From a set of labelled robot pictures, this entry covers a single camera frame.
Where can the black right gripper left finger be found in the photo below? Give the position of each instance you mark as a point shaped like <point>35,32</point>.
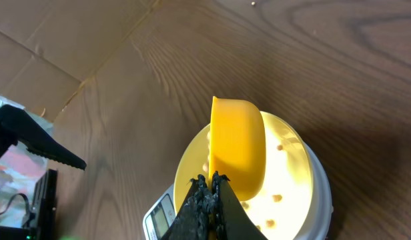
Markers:
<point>193,218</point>

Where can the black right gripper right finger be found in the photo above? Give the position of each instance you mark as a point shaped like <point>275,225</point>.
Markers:
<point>232,222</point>

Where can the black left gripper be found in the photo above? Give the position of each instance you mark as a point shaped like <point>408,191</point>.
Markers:
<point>38,218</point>

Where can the pale yellow bowl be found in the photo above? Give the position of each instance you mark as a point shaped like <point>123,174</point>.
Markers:
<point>288,172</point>

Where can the yellow measuring scoop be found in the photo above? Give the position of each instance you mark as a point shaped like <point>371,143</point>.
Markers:
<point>238,145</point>

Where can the white digital kitchen scale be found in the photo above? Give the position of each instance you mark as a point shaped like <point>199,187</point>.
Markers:
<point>316,225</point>

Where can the soybeans in bowl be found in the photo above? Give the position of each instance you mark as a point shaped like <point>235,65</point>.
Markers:
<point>276,198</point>

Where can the brown cardboard sheet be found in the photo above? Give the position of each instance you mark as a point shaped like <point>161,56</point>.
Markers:
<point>48,48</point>

